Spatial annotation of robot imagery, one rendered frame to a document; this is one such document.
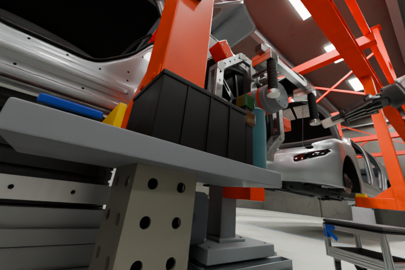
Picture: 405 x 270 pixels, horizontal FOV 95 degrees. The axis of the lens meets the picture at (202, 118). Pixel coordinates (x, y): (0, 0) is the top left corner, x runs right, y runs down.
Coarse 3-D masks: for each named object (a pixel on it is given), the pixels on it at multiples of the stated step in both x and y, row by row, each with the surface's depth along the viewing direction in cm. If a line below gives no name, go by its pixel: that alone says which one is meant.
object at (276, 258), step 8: (272, 256) 88; (280, 256) 89; (192, 264) 66; (200, 264) 64; (224, 264) 70; (232, 264) 71; (240, 264) 73; (248, 264) 76; (256, 264) 78; (264, 264) 74; (272, 264) 77; (280, 264) 80; (288, 264) 83
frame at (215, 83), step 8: (232, 56) 93; (240, 56) 98; (216, 64) 85; (224, 64) 87; (232, 64) 91; (240, 64) 104; (248, 64) 102; (216, 72) 83; (208, 80) 86; (216, 80) 81; (208, 88) 84; (216, 88) 80; (280, 112) 110; (272, 120) 111; (280, 120) 108; (272, 128) 109; (280, 128) 106; (272, 136) 107; (280, 136) 103; (272, 144) 97; (280, 144) 101; (272, 152) 94
